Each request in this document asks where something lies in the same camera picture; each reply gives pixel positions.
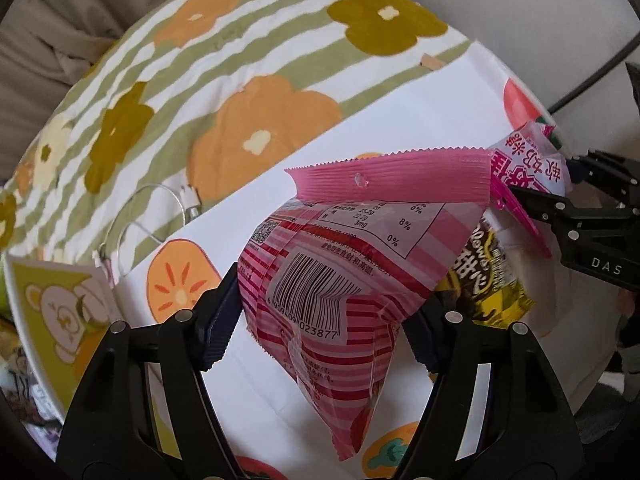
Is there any pink striped snack bag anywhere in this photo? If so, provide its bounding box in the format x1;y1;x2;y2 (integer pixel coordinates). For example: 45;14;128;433
238;148;491;460

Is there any pink white snack bag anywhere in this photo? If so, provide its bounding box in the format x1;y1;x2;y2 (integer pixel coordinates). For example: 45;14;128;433
487;121;573;258

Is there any yellow brown snack bag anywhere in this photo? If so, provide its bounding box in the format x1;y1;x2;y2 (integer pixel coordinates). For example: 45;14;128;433
436;219;535;328

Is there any floral striped quilt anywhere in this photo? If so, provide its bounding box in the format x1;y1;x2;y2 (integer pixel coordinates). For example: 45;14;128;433
1;0;470;266

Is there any beige curtain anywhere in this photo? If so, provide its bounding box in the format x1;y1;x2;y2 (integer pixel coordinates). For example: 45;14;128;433
1;0;165;180

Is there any black curved cable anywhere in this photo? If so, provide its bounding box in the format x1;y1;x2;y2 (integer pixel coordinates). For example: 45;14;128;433
546;32;640;115

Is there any white charging cable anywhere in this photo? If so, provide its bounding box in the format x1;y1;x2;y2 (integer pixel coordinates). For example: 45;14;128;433
92;182;202;286

